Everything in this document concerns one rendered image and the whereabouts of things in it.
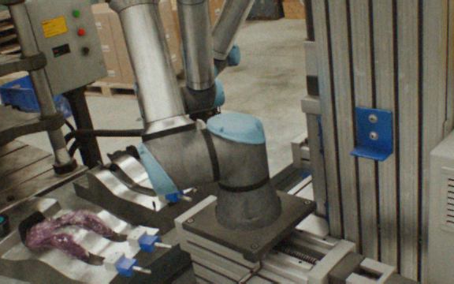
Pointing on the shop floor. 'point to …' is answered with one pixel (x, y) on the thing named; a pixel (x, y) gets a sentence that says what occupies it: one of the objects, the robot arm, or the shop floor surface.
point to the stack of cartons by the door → (293, 9)
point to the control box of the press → (70, 59)
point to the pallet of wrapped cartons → (116, 63)
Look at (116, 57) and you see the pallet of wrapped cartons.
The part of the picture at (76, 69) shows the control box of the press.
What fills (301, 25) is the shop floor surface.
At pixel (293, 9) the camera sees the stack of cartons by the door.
